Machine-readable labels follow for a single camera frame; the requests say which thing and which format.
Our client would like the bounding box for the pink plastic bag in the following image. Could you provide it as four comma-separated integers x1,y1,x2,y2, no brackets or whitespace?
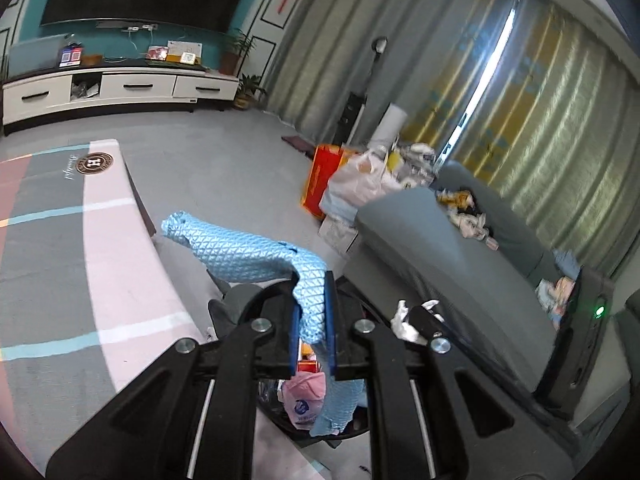
281,372,326,430

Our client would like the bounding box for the blue quilted cloth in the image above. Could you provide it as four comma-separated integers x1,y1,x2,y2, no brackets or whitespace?
162,211,364,437

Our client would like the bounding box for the grey sofa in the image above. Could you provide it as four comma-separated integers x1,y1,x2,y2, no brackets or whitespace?
345,162,631,434

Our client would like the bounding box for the white plastic bag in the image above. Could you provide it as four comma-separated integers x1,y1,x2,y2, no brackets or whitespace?
326,150,402,207

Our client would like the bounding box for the grey curtain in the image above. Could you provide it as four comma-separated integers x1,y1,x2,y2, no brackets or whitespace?
267,0,639,275

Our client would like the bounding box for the red orange shopping bag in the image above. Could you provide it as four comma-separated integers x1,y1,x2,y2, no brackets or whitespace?
300,144,361,223

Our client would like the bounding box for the potted plant by cabinet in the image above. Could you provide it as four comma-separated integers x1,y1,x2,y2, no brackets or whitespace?
233,74,268,110

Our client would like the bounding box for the white TV cabinet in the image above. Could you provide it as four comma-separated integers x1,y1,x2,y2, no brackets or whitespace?
2,65,240,126

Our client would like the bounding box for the grey storage bin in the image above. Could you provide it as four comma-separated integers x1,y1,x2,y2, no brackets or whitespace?
8,34,74,78

